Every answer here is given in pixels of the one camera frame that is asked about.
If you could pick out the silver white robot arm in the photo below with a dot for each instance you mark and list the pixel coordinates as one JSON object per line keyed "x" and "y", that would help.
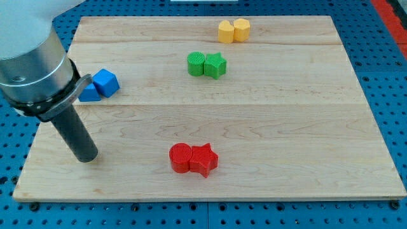
{"x": 37, "y": 77}

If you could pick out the green cylinder block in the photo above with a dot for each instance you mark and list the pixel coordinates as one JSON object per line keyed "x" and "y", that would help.
{"x": 195, "y": 62}

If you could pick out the red cylinder block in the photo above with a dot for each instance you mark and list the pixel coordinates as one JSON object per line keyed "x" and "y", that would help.
{"x": 180, "y": 155}

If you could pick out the blue cube block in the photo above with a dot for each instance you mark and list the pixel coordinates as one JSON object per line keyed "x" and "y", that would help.
{"x": 106, "y": 83}

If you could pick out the red star block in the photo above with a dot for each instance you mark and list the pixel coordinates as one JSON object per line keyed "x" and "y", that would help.
{"x": 203, "y": 160}

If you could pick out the light wooden board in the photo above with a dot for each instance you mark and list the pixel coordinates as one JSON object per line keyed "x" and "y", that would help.
{"x": 288, "y": 120}

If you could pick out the blue wedge block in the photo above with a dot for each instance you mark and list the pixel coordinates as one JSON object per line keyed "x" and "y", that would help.
{"x": 89, "y": 94}

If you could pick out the yellow hexagon block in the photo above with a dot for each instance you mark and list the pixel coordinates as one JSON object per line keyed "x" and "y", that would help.
{"x": 242, "y": 29}

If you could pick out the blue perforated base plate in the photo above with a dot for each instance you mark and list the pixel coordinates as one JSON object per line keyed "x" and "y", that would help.
{"x": 380, "y": 67}

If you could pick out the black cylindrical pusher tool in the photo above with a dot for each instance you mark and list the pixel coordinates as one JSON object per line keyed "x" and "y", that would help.
{"x": 76, "y": 136}

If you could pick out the green star block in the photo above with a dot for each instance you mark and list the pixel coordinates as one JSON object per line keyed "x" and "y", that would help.
{"x": 215, "y": 65}

